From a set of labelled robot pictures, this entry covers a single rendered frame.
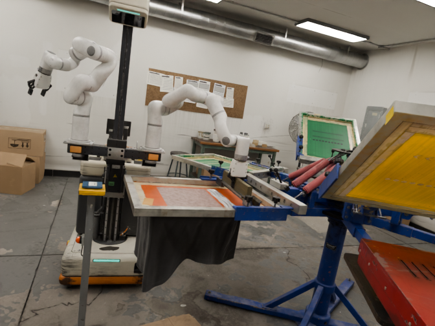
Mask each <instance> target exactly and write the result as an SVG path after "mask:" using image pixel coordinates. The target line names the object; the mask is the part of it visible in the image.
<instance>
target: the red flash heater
mask: <svg viewBox="0 0 435 326"><path fill-rule="evenodd" d="M358 251H359V257H358V260H357V263H358V265H359V266H360V268H361V270H362V271H363V273H364V275H365V276H366V278H367V280H368V281H369V283H370V284H371V286H372V288H373V290H374V291H375V293H376V294H377V297H378V298H379V300H380V302H381V303H382V305H383V307H384V308H385V310H386V311H387V313H388V315H389V317H390V318H391V320H392V321H393V323H394V325H395V326H435V252H429V251H425V250H419V249H415V248H409V247H405V246H399V245H396V244H390V243H384V242H380V241H374V240H370V239H364V238H361V242H360V245H359V249H358Z"/></svg>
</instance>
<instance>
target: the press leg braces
mask: <svg viewBox="0 0 435 326"><path fill-rule="evenodd" d="M314 286H315V280H314V279H312V280H311V281H308V282H307V283H304V284H303V285H300V286H299V287H296V288H294V289H293V290H290V291H289V292H286V293H285V294H283V295H281V296H279V297H277V298H275V299H273V300H271V301H269V302H267V303H265V302H262V308H264V309H269V310H274V311H277V306H278V305H280V304H282V303H284V302H286V301H288V300H290V299H292V298H294V297H296V296H298V295H300V294H302V293H304V292H306V291H308V290H310V289H312V288H314ZM323 290H324V287H321V286H320V285H318V287H317V289H316V291H315V294H314V296H313V298H312V300H311V303H310V304H309V307H308V308H307V311H306V313H305V315H304V317H303V319H302V321H301V323H300V325H299V326H308V325H309V322H310V321H311V318H312V316H313V314H314V312H315V309H316V307H317V305H318V303H319V301H320V298H321V296H322V293H323ZM335 294H336V295H337V296H338V297H339V298H336V295H335ZM339 299H340V300H341V301H342V302H343V304H344V305H345V306H346V308H347V309H348V310H349V311H350V313H351V314H352V316H353V317H354V318H355V319H356V320H357V322H358V323H359V324H357V326H368V325H367V323H366V322H365V321H364V320H363V318H362V317H361V315H360V314H359V313H358V312H357V311H356V309H355V308H354V307H353V305H352V304H351V303H350V302H349V300H348V299H347V298H346V296H345V295H344V294H343V293H342V291H341V290H340V288H339V287H338V286H337V285H336V287H335V291H334V293H333V294H332V295H331V299H330V302H331V303H333V304H336V302H337V301H338V300H339Z"/></svg>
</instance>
